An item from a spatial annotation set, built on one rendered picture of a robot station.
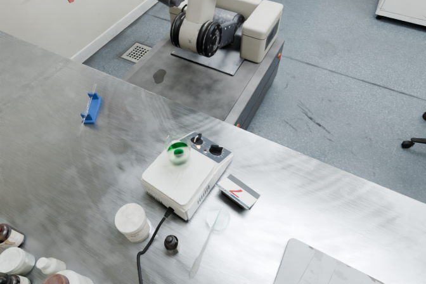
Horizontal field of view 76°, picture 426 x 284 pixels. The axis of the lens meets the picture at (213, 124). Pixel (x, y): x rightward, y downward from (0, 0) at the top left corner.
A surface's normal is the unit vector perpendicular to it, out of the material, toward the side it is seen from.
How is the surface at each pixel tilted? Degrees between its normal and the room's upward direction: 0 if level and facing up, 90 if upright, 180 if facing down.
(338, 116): 0
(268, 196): 0
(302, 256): 0
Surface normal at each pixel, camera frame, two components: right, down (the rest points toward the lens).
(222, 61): 0.00, -0.61
